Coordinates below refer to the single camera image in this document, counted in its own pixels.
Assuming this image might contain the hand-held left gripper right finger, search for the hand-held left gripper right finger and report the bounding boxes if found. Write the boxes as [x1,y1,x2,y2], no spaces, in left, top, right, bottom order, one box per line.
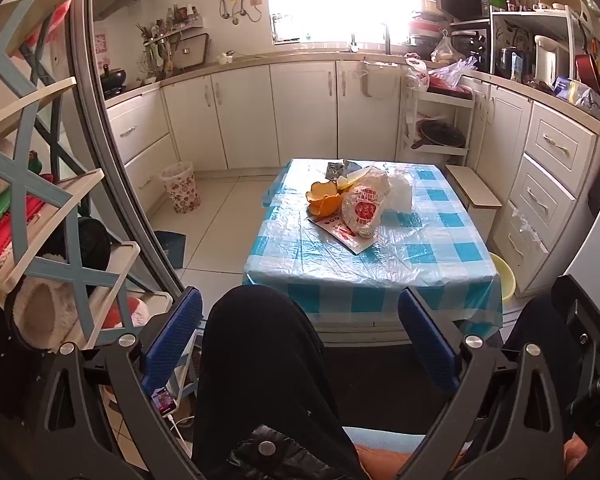
[397,287,566,480]

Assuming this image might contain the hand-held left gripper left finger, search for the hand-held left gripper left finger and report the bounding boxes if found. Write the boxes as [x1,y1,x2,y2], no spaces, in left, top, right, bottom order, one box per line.
[30,287,204,480]

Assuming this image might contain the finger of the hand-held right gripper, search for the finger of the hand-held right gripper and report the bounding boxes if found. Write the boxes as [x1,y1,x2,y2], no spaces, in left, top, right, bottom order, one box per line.
[551,274,600,440]

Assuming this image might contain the yellow plastic bin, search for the yellow plastic bin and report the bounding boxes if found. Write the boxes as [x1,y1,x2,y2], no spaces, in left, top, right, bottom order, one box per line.
[489,252,517,303]

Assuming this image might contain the orange peel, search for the orange peel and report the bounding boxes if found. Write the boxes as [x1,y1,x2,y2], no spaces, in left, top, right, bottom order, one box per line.
[306,180,343,217]

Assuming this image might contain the red white slipper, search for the red white slipper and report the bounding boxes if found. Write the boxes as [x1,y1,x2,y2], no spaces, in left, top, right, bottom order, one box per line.
[100,297,151,331]

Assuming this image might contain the smartphone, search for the smartphone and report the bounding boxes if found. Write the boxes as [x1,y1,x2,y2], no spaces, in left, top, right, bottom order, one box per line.
[151,387,177,416]

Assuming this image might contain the blue dustpan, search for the blue dustpan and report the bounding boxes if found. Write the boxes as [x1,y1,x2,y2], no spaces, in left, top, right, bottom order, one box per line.
[152,230,187,270]

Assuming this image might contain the table with blue checked cloth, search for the table with blue checked cloth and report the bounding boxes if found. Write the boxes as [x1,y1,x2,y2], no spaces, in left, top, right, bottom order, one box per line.
[242,158,504,346]

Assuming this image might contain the black shoe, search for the black shoe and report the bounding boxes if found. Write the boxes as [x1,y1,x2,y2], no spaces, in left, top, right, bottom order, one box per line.
[45,215,112,281]

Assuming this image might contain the beige fluffy slipper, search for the beige fluffy slipper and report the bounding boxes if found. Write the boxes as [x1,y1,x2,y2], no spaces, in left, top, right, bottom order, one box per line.
[5,255,91,351]

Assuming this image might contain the floral waste basket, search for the floral waste basket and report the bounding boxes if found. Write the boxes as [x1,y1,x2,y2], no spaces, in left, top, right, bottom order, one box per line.
[160,161,202,214]

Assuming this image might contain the red printed plastic bag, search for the red printed plastic bag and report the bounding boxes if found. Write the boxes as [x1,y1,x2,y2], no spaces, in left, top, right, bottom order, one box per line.
[341,166,392,239]

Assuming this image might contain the white step stool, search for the white step stool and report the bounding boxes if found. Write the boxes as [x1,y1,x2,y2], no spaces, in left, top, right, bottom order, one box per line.
[445,164,503,256]

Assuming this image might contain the blue silver bag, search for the blue silver bag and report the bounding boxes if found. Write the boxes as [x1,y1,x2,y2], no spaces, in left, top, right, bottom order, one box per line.
[552,76,600,121]

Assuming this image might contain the red green slippers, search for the red green slippers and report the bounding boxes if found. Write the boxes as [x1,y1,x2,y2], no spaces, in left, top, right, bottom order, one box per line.
[0,187,48,281]

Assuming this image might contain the grey milk carton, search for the grey milk carton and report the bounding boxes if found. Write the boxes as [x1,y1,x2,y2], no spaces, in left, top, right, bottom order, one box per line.
[325,160,363,181]

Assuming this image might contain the black frying pan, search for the black frying pan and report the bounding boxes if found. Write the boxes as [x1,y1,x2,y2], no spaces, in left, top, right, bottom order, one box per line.
[411,120,467,150]

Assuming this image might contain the red pot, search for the red pot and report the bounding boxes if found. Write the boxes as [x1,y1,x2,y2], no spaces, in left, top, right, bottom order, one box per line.
[575,50,600,91]

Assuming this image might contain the white thermos pot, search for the white thermos pot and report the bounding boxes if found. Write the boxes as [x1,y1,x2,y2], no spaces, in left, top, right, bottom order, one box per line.
[532,35,571,86]

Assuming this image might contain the white base cabinets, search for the white base cabinets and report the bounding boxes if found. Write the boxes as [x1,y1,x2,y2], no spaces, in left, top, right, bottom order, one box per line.
[105,57,600,296]

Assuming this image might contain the white shelf trolley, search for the white shelf trolley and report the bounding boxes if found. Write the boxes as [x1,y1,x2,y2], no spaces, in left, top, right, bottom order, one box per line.
[396,87,476,166]

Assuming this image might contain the black kettle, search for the black kettle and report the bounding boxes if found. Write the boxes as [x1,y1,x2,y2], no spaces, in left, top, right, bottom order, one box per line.
[495,46,531,80]

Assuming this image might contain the black wok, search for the black wok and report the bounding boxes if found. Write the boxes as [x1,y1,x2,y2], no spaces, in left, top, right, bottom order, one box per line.
[100,62,128,98]

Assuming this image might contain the clear red plastic bag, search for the clear red plastic bag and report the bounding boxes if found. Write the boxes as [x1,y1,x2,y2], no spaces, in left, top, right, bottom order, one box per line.
[427,56,478,92]

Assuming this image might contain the white hanging tote bag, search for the white hanging tote bag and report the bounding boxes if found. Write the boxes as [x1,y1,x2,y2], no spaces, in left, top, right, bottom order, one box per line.
[362,60,402,102]

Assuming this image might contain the white red plastic bag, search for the white red plastic bag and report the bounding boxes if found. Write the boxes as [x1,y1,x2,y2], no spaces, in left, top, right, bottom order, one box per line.
[405,57,431,93]

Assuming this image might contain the black toaster oven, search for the black toaster oven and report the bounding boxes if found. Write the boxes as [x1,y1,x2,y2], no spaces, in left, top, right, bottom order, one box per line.
[450,27,492,73]

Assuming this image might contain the white counter shelf rack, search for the white counter shelf rack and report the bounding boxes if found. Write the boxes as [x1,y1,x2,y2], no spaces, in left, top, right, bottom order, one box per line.
[490,7,588,91]

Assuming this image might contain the white tray with dark rim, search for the white tray with dark rim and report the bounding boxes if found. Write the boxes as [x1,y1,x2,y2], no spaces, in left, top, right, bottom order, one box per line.
[172,32,211,71]

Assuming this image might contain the clear bag of food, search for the clear bag of food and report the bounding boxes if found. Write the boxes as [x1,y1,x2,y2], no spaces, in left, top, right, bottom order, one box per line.
[430,30,461,63]

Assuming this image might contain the stack of dishes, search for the stack of dishes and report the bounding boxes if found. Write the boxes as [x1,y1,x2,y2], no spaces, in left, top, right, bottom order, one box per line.
[407,10,448,58]

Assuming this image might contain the black microwave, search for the black microwave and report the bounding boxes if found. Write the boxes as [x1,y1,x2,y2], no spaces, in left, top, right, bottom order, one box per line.
[435,0,491,23]

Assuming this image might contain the cream blue shoe rack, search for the cream blue shoe rack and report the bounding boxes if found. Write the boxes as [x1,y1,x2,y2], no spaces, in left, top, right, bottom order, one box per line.
[0,0,176,353]

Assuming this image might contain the white charging cable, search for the white charging cable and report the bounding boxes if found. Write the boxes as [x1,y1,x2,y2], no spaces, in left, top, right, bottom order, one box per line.
[166,411,197,458]

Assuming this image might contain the clear bags on drawer handle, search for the clear bags on drawer handle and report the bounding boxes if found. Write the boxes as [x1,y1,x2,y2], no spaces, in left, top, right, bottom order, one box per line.
[512,205,548,251]

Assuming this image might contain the wall rack with utensils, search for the wall rack with utensils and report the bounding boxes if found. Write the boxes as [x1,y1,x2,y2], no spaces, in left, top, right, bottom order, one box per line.
[135,5,203,83]

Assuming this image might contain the grey metal door frame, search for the grey metal door frame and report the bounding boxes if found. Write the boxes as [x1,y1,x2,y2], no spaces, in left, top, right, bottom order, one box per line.
[67,0,186,298]

